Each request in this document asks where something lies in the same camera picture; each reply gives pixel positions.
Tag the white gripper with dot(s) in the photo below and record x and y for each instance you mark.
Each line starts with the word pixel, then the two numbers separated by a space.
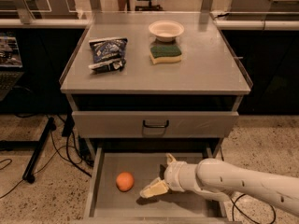
pixel 172 175

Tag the orange fruit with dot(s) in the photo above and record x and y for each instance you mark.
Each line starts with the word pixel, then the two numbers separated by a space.
pixel 125 181

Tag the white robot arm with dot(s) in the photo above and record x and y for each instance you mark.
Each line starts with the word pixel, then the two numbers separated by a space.
pixel 217 180

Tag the open grey middle drawer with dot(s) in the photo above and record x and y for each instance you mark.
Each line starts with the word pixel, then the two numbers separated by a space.
pixel 106 204

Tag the grey metal drawer cabinet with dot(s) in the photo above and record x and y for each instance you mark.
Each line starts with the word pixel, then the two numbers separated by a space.
pixel 208 77

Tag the grey upper drawer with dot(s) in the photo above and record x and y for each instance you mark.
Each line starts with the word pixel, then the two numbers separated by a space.
pixel 128 124

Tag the green yellow sponge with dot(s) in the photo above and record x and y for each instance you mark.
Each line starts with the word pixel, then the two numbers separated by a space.
pixel 165 54

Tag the blue chip bag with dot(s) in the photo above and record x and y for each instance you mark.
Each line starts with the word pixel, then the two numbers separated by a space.
pixel 108 54

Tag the black stand leg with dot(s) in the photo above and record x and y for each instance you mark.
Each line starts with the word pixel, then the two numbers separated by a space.
pixel 36 146

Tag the white paper bowl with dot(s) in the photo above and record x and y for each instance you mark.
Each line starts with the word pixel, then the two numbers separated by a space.
pixel 166 31

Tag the black drawer handle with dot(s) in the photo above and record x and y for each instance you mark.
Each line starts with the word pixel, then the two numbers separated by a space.
pixel 155 125

